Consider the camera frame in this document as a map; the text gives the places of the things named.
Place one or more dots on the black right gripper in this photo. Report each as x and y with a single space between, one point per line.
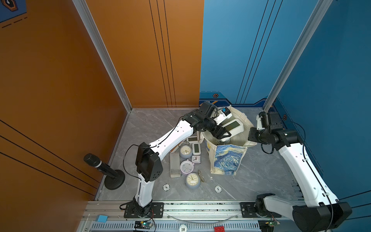
251 134

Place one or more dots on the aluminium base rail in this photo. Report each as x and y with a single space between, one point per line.
198 216

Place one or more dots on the red block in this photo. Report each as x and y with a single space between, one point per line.
219 229

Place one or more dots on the pink round alarm clock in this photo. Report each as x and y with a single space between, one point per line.
186 167

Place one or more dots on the green circuit board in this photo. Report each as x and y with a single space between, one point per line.
143 225

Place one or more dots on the white round marker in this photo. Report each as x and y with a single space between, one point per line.
218 189
166 187

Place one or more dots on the small white digital clock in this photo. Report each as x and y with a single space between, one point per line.
196 149

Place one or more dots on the right white round marker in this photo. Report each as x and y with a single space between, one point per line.
218 189

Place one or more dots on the blue beige-face alarm clock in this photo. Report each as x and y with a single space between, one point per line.
192 181

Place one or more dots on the small black square clock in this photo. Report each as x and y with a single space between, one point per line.
196 159

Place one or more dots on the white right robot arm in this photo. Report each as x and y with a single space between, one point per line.
321 210

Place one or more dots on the black microphone on stand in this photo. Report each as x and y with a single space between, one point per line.
113 178

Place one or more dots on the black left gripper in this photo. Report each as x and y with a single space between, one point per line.
220 135

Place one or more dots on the cream canvas bag blue print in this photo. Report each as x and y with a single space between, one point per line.
225 157

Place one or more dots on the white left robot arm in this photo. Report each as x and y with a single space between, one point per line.
149 156

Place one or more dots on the white number ten tag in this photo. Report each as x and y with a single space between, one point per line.
183 228

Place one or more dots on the large white digital clock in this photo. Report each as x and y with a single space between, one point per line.
233 128

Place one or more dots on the blue sticky pad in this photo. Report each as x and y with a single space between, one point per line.
102 218

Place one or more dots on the grey rectangular clock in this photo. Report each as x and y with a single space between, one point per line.
175 171

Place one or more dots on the left white round marker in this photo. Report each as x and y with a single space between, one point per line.
166 187

